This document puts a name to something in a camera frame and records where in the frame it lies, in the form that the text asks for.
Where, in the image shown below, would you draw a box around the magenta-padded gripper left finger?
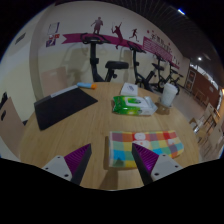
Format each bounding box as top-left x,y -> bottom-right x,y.
42,143 -> 93,186

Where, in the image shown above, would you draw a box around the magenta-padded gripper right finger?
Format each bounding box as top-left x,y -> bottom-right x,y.
131,143 -> 184,186

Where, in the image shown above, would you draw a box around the colourful checkered towel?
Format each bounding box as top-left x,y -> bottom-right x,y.
108,130 -> 185,169

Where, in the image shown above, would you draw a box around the brown round cup holder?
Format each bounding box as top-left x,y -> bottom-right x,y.
155,99 -> 174,116

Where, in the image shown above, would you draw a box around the green wet wipes pack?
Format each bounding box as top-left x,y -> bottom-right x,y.
112,95 -> 158,117

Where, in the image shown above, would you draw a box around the black tablet folio case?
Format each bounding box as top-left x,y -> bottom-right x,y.
33,84 -> 99,131

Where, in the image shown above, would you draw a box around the group of wooden chairs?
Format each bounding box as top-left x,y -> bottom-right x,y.
189,89 -> 224,158

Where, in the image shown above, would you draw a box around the small white box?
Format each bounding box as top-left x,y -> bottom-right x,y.
120,82 -> 139,97

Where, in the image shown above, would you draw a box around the blue and orange tube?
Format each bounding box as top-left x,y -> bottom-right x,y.
76,82 -> 98,90

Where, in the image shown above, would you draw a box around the light wooden chair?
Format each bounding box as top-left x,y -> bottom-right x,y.
0,91 -> 26,158
40,65 -> 70,98

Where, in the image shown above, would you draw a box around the black exercise bike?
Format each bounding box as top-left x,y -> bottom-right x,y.
127,41 -> 165,94
168,61 -> 185,85
80,32 -> 130,83
153,53 -> 181,96

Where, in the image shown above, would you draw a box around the ceiling lights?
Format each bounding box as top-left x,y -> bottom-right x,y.
176,8 -> 204,62

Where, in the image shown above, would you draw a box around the framed wall poster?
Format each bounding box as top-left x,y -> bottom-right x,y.
186,68 -> 196,93

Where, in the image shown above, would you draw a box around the purple wall poster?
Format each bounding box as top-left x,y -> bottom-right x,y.
45,22 -> 61,48

